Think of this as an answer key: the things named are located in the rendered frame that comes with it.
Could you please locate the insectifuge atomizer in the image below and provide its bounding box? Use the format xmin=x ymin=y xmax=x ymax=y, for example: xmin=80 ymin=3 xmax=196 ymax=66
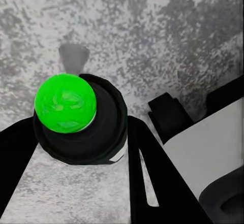
xmin=33 ymin=42 xmax=128 ymax=165

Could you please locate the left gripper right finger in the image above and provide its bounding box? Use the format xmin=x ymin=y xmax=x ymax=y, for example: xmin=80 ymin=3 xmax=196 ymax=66
xmin=127 ymin=115 xmax=213 ymax=224

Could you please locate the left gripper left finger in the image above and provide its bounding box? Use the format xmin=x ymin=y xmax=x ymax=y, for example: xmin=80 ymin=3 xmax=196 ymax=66
xmin=0 ymin=117 xmax=39 ymax=218

